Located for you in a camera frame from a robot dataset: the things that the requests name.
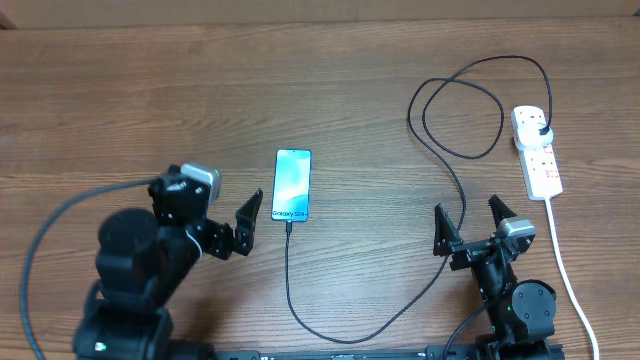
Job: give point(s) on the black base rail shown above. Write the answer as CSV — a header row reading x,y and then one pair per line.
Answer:
x,y
350,355

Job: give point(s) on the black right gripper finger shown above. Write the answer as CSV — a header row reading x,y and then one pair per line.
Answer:
x,y
500,210
446,236

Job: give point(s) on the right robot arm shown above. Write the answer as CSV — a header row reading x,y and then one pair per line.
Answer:
x,y
521,313

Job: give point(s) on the white charger plug adapter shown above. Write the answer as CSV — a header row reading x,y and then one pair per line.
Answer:
x,y
529,137

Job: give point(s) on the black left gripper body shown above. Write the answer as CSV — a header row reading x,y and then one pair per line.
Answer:
x,y
215,237

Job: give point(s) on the white power strip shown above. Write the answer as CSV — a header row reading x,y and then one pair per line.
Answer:
x,y
539,166

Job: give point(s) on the blue Galaxy smartphone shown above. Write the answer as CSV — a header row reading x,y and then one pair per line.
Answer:
x,y
291,189

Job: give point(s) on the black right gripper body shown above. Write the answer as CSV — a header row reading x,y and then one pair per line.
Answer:
x,y
469,254

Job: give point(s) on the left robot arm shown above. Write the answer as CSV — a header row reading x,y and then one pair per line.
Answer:
x,y
144,255

